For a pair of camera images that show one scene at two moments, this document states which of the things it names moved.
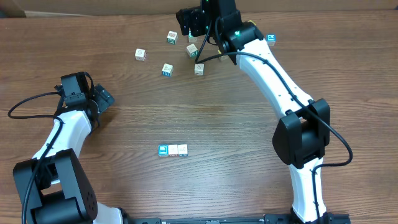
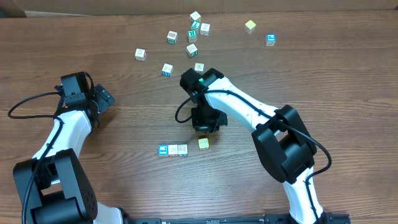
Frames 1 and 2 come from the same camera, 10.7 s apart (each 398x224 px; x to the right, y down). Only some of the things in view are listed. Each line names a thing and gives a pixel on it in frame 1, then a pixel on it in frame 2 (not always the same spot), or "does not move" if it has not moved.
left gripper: [102, 97] does not move
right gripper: [194, 17] to [202, 126]
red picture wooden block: [173, 150] does not move
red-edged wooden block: [163, 150] does not move
